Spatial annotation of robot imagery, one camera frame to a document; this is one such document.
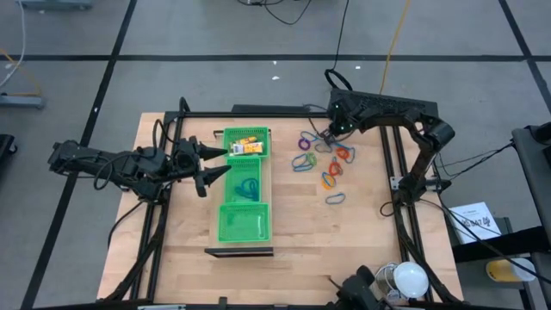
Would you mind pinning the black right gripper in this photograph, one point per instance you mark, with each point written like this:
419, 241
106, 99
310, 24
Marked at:
346, 118

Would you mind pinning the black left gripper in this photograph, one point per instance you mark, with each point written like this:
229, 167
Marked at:
203, 172

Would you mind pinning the yellow pack with white barcode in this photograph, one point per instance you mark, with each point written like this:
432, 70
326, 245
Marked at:
247, 149

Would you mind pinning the yellow crayon box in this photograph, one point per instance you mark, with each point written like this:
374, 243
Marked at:
249, 140

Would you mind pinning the yellow rubber band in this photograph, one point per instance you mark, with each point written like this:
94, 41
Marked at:
323, 184

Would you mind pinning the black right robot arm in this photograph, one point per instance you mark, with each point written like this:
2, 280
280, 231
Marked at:
430, 129

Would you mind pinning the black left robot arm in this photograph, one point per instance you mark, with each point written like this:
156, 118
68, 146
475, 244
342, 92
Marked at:
77, 157

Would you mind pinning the red-orange rubber band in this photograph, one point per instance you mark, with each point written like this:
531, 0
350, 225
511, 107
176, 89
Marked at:
338, 153
330, 168

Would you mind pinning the green rubber band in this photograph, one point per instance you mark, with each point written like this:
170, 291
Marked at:
315, 159

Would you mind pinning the purple rubber band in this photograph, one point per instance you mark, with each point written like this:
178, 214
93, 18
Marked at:
299, 144

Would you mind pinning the narrow green plastic basket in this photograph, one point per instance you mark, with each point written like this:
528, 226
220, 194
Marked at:
243, 168

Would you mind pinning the small green plastic basket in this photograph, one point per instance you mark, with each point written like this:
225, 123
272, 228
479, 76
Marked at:
260, 133

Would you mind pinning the large green plastic basket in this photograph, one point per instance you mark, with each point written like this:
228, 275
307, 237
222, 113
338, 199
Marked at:
241, 224

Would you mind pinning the white dome lamp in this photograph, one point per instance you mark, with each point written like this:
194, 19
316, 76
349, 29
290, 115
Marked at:
411, 280

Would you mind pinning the white printed paper sheet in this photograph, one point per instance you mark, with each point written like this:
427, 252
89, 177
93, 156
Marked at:
473, 221

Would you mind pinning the grey furniture foot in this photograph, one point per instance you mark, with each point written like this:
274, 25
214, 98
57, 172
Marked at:
21, 102
56, 4

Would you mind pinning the black caster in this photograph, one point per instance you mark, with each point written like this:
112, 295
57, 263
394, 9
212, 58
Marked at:
6, 144

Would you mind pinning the black side cart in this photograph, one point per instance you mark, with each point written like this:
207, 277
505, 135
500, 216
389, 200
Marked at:
534, 172

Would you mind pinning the yellow bottle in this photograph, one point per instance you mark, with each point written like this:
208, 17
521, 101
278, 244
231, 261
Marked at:
510, 270

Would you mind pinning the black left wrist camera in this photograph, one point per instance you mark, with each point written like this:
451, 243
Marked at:
181, 148

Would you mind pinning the wooden stand with black frame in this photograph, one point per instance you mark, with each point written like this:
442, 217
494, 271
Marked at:
266, 189

